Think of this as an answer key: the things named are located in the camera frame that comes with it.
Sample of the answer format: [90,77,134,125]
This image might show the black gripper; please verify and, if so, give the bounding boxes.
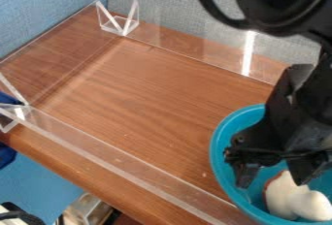
[223,118,332,190]

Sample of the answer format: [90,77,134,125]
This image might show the white and orange toy mushroom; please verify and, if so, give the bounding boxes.
[263,171,332,221]

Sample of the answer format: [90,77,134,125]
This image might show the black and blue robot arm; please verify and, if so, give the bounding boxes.
[209,0,332,187]

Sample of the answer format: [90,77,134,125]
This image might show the blue plastic bowl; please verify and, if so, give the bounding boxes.
[209,104,332,225]

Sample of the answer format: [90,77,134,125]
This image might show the clear acrylic table barrier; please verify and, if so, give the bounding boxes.
[0,3,282,225]

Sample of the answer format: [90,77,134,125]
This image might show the dark blue object at left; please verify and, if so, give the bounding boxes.
[0,91,22,170]

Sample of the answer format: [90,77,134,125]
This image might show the black and white wheel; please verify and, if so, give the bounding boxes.
[0,203,46,225]

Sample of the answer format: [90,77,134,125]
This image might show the metal frame under table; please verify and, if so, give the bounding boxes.
[55,193,114,225]

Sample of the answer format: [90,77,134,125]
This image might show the clear acrylic corner bracket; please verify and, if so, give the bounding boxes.
[96,1,141,37]

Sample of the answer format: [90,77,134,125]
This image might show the black cable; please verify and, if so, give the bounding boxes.
[187,0,252,31]

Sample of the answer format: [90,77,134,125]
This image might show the clear acrylic left bracket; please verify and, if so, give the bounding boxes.
[0,73,31,133]

